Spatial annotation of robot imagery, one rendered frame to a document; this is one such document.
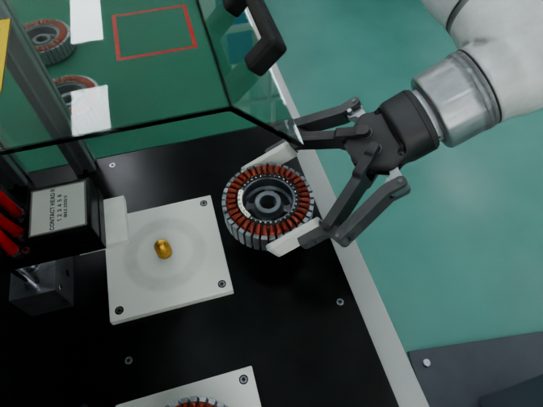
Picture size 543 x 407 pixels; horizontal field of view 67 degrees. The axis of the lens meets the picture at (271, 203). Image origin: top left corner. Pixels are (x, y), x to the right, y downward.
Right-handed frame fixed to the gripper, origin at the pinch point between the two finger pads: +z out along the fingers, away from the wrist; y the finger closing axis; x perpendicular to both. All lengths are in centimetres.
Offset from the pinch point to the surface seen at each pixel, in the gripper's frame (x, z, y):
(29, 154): 8.4, 33.9, 26.2
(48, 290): 11.7, 24.7, -3.2
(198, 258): -0.2, 12.0, -1.7
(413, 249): -101, -9, 22
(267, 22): 19.0, -11.4, 3.4
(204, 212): -1.2, 10.1, 4.9
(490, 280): -111, -26, 5
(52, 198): 17.9, 16.0, 1.7
